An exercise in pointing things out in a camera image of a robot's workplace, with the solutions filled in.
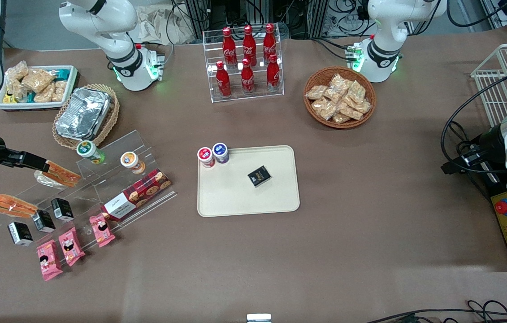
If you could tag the red cola bottle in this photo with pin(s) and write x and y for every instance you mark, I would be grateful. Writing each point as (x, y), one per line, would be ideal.
(223, 83)
(273, 76)
(229, 49)
(249, 47)
(247, 80)
(270, 44)

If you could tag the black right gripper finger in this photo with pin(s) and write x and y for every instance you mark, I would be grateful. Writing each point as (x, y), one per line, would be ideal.
(29, 160)

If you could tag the yellow snack packet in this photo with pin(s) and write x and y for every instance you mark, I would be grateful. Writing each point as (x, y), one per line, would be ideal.
(9, 98)

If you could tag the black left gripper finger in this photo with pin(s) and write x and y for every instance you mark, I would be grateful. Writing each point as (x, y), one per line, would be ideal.
(451, 168)

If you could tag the round brown wicker bowl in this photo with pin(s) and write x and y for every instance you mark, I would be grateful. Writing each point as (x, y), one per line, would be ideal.
(311, 112)

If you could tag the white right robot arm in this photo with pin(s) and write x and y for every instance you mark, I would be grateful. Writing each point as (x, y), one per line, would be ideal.
(101, 20)

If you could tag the clear acrylic stepped display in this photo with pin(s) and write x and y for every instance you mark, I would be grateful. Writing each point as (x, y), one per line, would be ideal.
(114, 179)

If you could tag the flat wicker basket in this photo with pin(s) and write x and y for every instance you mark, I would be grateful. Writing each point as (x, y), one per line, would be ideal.
(112, 112)

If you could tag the red lid drink bottle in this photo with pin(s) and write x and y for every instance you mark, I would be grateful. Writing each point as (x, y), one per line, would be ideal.
(205, 155)

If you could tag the cream plastic tray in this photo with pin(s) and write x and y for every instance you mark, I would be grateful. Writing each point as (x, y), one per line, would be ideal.
(235, 197)

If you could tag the orange lid drink bottle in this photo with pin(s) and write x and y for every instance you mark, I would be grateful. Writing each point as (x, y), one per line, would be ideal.
(129, 159)

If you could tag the clear acrylic bottle rack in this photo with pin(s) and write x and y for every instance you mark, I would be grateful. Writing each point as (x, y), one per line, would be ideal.
(257, 92)

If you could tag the plastic sandwich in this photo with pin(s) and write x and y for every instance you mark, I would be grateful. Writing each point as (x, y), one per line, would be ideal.
(11, 206)
(62, 176)

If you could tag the small white device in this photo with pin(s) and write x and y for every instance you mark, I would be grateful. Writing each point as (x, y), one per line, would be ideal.
(258, 318)

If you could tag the crumpled beige cloth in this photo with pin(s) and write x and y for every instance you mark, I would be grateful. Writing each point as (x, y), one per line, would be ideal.
(159, 24)

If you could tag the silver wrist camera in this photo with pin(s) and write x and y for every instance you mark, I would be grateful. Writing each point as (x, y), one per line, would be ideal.
(474, 157)

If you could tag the pink snack packet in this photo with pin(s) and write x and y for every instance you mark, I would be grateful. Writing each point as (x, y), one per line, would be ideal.
(49, 260)
(102, 230)
(71, 246)

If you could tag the red plaid cookie box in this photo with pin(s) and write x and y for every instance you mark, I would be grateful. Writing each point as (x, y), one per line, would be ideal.
(139, 193)

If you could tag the metal equipment rack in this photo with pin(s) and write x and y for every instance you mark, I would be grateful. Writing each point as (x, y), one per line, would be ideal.
(257, 13)

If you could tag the small black white carton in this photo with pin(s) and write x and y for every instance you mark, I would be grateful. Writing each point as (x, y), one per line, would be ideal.
(20, 233)
(44, 220)
(62, 210)

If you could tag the teal snack packet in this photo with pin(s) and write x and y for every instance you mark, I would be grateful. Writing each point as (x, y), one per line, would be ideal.
(63, 74)

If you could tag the clear bag of crackers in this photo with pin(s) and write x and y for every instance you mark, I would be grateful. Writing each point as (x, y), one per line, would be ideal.
(16, 71)
(59, 91)
(15, 90)
(38, 80)
(45, 93)

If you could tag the small black box gold print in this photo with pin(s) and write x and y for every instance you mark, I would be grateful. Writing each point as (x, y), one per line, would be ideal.
(259, 176)

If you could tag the aluminium foil container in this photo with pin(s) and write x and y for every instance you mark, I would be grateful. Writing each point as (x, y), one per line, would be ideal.
(83, 113)

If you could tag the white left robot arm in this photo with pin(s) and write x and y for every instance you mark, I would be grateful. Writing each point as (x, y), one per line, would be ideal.
(387, 27)

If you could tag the green lid drink bottle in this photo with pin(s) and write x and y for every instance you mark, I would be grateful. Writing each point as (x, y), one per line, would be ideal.
(87, 149)

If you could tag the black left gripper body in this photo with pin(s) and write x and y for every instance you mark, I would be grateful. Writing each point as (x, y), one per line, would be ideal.
(487, 140)

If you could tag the blue lid drink bottle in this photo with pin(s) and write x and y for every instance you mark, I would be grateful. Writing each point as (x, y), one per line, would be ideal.
(220, 151)

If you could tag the white rectangular bin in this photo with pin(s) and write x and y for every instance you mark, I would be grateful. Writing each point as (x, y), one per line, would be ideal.
(71, 83)

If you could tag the clear bag of cereal bites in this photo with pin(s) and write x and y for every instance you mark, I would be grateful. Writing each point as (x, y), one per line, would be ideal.
(339, 82)
(362, 106)
(351, 111)
(316, 92)
(320, 105)
(330, 112)
(333, 95)
(342, 118)
(357, 92)

